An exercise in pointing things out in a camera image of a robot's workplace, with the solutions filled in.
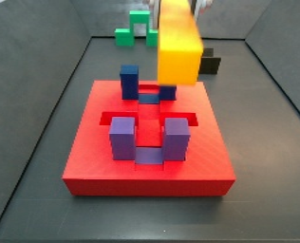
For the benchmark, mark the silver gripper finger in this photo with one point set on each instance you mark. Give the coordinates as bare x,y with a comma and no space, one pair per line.
155,6
200,5

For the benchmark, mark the yellow long block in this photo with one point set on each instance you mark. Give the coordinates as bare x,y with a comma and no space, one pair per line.
180,44

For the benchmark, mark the red slotted board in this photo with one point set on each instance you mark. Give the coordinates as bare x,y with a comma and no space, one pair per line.
95,174

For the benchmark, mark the green arch block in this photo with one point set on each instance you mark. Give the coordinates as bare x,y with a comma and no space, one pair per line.
125,35

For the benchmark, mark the blue U-shaped block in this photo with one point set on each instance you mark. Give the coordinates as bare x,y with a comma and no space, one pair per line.
145,93

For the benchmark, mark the purple U-shaped block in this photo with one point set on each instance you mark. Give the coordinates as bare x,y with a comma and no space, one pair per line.
173,139

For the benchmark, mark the black angle bracket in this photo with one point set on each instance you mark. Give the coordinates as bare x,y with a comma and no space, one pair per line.
209,63

